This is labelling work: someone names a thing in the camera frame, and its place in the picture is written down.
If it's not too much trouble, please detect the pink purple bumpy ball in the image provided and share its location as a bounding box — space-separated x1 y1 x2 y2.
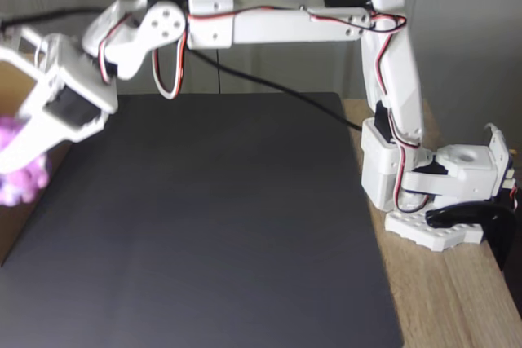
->
0 115 52 207

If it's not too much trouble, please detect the brown cardboard box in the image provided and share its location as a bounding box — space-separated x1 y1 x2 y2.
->
0 52 77 267

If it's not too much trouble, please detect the black table mat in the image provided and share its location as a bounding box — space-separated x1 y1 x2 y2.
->
0 93 405 348

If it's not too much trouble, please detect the black table clamp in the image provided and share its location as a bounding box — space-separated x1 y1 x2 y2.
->
425 202 517 271

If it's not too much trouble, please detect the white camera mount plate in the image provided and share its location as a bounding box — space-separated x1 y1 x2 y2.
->
0 24 56 80

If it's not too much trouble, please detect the black camera cable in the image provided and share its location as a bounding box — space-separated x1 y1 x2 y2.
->
0 6 363 132

